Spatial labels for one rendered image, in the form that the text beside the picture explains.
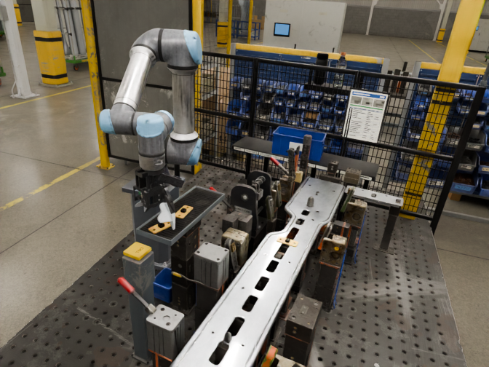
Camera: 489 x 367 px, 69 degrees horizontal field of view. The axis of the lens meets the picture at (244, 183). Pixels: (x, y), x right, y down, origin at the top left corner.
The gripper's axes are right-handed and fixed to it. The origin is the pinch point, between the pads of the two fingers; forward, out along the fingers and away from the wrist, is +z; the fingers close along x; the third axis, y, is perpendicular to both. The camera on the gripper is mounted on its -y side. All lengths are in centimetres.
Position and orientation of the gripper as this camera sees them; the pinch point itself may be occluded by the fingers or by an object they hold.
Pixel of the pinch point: (161, 220)
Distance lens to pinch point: 122.6
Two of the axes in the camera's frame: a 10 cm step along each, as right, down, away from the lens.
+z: -0.6, 8.9, 4.4
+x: 7.6, 3.3, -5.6
